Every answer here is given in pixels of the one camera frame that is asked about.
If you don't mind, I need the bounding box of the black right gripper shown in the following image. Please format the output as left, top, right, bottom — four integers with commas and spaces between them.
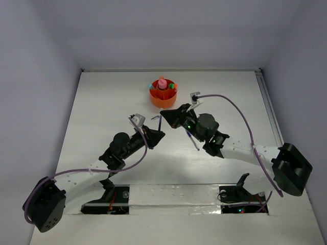
160, 104, 205, 143

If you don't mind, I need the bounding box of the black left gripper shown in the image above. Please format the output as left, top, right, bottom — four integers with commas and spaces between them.
120, 124, 164, 159

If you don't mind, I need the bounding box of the purple gel pen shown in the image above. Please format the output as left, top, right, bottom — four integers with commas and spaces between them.
158, 115, 162, 131

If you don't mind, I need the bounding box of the blue ballpoint pen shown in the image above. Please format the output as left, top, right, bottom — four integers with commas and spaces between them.
186, 131, 200, 151

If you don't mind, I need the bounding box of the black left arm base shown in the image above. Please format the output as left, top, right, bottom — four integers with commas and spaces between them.
80, 179, 130, 215

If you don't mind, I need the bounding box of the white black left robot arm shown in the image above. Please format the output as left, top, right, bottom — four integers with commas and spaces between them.
22, 126, 165, 233

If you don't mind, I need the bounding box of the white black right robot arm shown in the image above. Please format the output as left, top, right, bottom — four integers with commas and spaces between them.
160, 104, 313, 200

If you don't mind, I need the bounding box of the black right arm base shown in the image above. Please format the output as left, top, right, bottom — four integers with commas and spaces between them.
217, 173, 269, 214

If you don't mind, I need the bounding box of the orange round divided organizer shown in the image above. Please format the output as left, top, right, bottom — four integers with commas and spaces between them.
149, 77, 177, 109

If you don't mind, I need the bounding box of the pink capped sticker bottle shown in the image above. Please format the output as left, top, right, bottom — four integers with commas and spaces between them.
157, 79, 167, 90

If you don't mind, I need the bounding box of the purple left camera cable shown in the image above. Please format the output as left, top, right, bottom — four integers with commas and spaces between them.
24, 116, 149, 225

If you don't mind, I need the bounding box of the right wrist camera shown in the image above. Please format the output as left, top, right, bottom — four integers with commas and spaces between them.
187, 92, 203, 112

